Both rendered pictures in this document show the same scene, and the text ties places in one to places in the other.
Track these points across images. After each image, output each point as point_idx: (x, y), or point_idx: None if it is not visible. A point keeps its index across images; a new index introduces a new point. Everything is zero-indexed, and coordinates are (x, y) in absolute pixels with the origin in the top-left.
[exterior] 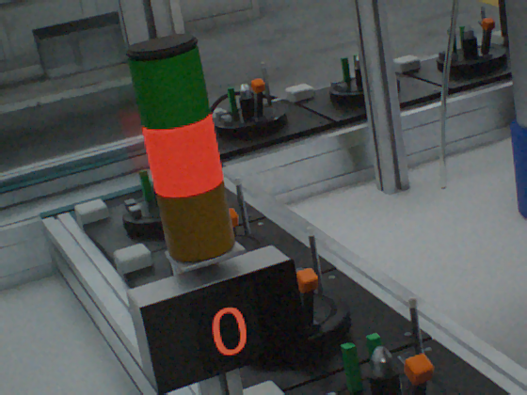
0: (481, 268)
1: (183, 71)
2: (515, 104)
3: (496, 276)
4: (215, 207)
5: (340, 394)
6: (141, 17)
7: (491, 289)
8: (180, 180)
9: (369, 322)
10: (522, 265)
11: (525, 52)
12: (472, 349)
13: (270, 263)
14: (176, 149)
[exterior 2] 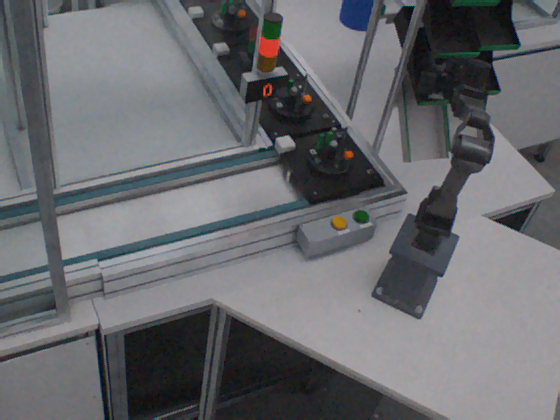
0: (321, 42)
1: (278, 27)
2: None
3: (326, 47)
4: (274, 60)
5: None
6: (269, 7)
7: (323, 52)
8: (268, 52)
9: (285, 66)
10: (336, 45)
11: None
12: (317, 85)
13: (282, 74)
14: (270, 45)
